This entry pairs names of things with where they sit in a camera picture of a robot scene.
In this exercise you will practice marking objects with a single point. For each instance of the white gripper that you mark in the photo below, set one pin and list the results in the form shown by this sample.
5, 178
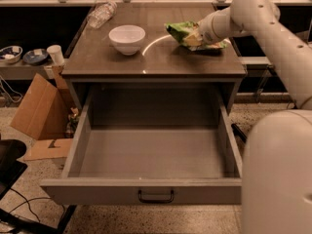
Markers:
206, 30

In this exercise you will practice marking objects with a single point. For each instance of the green rice chip bag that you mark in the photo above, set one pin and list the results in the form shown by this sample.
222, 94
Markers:
180, 30

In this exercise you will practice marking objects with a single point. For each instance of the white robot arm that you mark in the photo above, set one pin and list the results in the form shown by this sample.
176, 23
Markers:
277, 161

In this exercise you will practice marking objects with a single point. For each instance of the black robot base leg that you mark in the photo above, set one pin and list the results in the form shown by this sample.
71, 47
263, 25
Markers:
238, 132

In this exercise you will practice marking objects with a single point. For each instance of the grey cabinet with top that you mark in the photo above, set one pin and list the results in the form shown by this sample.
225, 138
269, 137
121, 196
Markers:
160, 57

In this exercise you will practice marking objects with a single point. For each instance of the open grey top drawer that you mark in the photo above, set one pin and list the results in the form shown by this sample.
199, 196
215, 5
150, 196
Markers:
155, 139

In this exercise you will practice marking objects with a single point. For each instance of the white ceramic bowl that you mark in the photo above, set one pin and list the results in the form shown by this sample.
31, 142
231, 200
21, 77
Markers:
127, 39

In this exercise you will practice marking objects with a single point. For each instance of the clear plastic water bottle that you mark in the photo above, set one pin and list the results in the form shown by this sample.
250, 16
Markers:
102, 14

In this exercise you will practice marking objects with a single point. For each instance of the white paper cup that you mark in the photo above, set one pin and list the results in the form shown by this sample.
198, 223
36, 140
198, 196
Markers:
55, 53

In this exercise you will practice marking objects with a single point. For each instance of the blue patterned bowl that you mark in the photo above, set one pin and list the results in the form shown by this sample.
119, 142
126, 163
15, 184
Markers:
35, 57

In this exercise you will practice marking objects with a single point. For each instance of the brown cardboard box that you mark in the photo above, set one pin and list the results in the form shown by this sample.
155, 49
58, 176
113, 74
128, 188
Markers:
44, 110

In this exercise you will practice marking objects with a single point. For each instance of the blue white bowl left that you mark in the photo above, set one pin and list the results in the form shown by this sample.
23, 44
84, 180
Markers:
10, 54

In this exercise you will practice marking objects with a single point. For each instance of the flat cardboard piece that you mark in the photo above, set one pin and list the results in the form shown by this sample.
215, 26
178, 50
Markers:
48, 149

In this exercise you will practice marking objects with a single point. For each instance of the black chair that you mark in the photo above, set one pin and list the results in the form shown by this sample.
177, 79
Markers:
10, 166

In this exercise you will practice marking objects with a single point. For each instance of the black drawer handle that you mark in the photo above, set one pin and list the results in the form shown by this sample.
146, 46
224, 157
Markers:
152, 198

